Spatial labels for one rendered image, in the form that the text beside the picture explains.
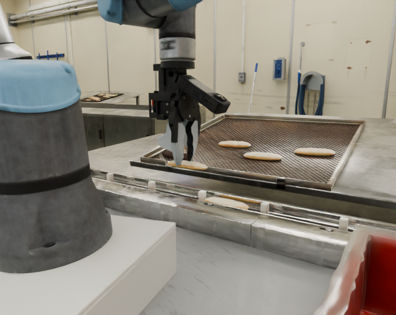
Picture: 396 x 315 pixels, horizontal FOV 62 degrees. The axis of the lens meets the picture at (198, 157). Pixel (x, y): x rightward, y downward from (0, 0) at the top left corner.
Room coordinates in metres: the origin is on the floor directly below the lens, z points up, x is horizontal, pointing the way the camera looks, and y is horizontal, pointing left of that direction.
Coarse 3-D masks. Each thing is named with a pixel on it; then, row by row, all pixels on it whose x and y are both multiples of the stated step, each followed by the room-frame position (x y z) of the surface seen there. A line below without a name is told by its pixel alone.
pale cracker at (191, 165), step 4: (168, 164) 0.70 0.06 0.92; (172, 164) 0.69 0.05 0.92; (180, 164) 0.68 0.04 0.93; (184, 164) 0.67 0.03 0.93; (188, 164) 0.67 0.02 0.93; (192, 164) 0.67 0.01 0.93; (196, 164) 0.67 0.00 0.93; (200, 164) 0.67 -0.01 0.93; (204, 164) 0.68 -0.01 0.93; (188, 168) 0.67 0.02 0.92; (192, 168) 0.66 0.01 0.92; (196, 168) 0.66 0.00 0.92; (200, 168) 0.66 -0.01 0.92; (204, 168) 0.66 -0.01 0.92
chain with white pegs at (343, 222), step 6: (108, 174) 0.81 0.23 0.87; (108, 180) 0.82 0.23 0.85; (150, 186) 0.74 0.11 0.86; (204, 192) 0.67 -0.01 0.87; (204, 198) 0.67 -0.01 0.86; (264, 204) 0.59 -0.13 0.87; (264, 210) 0.59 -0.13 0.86; (342, 222) 0.51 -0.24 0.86; (348, 222) 0.52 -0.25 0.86; (342, 228) 0.51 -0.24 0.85
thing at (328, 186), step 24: (216, 120) 1.25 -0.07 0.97; (240, 120) 1.24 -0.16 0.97; (264, 120) 1.20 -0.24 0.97; (288, 120) 1.16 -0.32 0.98; (312, 120) 1.12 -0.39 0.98; (336, 120) 1.08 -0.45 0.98; (216, 144) 0.97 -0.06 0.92; (264, 144) 0.93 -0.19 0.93; (288, 144) 0.92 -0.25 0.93; (312, 144) 0.90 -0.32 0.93; (336, 144) 0.88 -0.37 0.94; (216, 168) 0.76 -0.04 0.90; (264, 168) 0.76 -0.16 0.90; (312, 168) 0.73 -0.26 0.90; (336, 168) 0.72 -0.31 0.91
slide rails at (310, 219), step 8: (96, 176) 0.87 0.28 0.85; (104, 176) 0.87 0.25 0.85; (128, 184) 0.80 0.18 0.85; (136, 184) 0.79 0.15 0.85; (144, 184) 0.79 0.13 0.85; (168, 192) 0.73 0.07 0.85; (176, 192) 0.72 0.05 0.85; (184, 192) 0.72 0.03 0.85; (256, 208) 0.62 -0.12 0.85; (280, 216) 0.59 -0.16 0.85; (288, 216) 0.58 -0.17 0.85; (296, 216) 0.58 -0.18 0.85; (304, 216) 0.58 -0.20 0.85; (320, 224) 0.55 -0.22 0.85; (328, 224) 0.54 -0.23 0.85; (336, 224) 0.54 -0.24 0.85
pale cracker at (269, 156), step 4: (248, 152) 0.86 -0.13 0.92; (252, 152) 0.84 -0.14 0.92; (256, 152) 0.84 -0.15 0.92; (260, 152) 0.84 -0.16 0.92; (264, 152) 0.84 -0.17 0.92; (268, 152) 0.83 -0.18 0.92; (244, 156) 0.85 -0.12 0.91; (248, 156) 0.83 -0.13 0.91; (252, 156) 0.83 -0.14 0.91; (256, 156) 0.82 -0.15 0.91; (260, 156) 0.82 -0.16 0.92; (264, 156) 0.81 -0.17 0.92; (268, 156) 0.81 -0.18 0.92; (272, 156) 0.81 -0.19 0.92; (276, 156) 0.81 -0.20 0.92; (280, 156) 0.81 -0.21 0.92; (272, 160) 0.80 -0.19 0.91
